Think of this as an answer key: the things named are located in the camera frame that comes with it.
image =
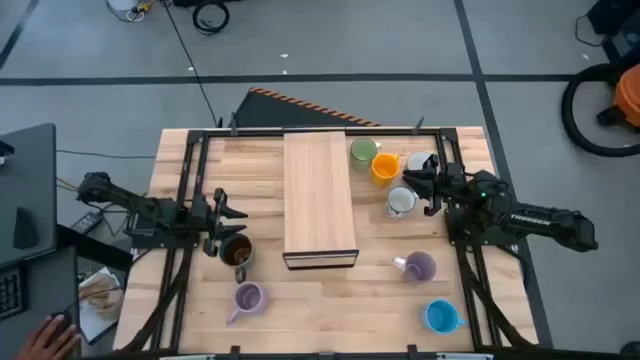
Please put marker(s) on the teal and brown glazed mug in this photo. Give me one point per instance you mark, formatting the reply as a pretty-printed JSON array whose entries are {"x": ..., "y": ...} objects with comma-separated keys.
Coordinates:
[{"x": 237, "y": 252}]

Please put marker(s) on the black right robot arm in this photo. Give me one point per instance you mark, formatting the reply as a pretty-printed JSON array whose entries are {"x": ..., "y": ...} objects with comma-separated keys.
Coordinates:
[{"x": 540, "y": 220}]

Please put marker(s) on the white mug with blue pattern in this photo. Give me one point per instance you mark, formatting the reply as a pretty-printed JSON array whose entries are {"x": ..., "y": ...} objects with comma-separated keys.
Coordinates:
[{"x": 400, "y": 201}]

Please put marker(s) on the light blue mug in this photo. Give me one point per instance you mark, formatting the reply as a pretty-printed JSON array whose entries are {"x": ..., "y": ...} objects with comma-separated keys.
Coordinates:
[{"x": 441, "y": 316}]

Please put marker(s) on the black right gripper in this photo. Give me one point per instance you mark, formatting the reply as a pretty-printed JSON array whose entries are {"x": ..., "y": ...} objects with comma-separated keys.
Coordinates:
[{"x": 450, "y": 182}]

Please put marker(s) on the black ramp with orange stripes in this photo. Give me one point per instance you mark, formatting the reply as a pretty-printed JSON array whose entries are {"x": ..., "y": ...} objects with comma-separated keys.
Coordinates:
[{"x": 270, "y": 112}]

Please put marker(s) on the black metal table frame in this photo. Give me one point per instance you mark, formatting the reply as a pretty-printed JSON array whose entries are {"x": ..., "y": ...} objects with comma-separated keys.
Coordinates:
[{"x": 200, "y": 150}]

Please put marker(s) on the black keyboard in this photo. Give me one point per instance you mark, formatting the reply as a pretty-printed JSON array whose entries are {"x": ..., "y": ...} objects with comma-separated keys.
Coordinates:
[{"x": 10, "y": 295}]

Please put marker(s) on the wooden shelf with black frame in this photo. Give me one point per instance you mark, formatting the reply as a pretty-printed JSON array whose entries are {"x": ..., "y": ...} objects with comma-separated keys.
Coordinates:
[{"x": 317, "y": 195}]

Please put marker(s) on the white light strip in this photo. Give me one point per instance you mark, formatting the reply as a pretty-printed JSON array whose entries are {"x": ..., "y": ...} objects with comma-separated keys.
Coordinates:
[
  {"x": 185, "y": 357},
  {"x": 465, "y": 356}
]

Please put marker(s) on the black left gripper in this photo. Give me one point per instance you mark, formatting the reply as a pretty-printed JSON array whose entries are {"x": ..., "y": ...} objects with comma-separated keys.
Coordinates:
[{"x": 210, "y": 225}]

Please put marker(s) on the white notepad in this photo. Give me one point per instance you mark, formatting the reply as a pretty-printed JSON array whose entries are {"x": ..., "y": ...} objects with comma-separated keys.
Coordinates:
[{"x": 95, "y": 327}]

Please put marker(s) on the ribbed lilac mug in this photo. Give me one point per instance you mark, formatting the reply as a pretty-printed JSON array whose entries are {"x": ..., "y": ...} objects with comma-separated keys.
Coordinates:
[{"x": 248, "y": 299}]

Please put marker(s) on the crumpled brown paper bag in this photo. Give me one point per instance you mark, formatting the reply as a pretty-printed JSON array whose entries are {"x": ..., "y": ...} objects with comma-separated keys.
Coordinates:
[{"x": 102, "y": 292}]

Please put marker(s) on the black power brick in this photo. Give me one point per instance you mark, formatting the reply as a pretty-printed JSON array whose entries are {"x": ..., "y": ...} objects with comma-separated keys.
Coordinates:
[{"x": 86, "y": 222}]

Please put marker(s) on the black computer mouse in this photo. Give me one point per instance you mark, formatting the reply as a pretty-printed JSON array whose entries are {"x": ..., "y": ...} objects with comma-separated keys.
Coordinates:
[
  {"x": 25, "y": 229},
  {"x": 61, "y": 316}
]

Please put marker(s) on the smooth lilac mug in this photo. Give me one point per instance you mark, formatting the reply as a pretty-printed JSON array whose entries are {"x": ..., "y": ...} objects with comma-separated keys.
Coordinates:
[{"x": 421, "y": 266}]

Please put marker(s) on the plain white mug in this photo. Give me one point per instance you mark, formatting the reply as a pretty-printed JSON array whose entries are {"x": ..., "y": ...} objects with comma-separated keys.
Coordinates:
[{"x": 416, "y": 160}]

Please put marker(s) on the person's hand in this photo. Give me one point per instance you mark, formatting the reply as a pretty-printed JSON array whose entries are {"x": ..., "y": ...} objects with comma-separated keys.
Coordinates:
[{"x": 47, "y": 342}]

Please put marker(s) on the orange black vacuum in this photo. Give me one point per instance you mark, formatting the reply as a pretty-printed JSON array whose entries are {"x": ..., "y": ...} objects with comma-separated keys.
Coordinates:
[{"x": 567, "y": 110}]

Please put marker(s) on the white bucket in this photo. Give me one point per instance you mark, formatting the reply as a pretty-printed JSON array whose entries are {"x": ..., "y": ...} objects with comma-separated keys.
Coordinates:
[{"x": 122, "y": 4}]

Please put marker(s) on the dark grey desk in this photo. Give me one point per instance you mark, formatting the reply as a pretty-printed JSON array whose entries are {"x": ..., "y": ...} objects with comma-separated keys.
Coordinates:
[
  {"x": 50, "y": 280},
  {"x": 30, "y": 175}
]

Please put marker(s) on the yellow mug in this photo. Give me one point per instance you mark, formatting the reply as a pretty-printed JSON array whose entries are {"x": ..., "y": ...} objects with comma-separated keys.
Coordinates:
[{"x": 385, "y": 167}]

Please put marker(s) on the orange vacuum cleaner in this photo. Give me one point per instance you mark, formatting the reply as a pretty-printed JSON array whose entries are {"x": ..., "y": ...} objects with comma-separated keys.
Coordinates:
[{"x": 629, "y": 97}]

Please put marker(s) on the green ceramic mug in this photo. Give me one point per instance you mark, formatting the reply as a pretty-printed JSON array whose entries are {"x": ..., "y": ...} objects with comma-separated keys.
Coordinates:
[{"x": 363, "y": 151}]

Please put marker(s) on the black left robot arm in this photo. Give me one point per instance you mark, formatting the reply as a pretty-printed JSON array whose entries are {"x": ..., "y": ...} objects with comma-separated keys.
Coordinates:
[{"x": 115, "y": 192}]

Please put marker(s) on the black equipment case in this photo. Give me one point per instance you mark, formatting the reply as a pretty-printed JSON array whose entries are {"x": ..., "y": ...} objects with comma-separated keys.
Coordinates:
[{"x": 620, "y": 20}]

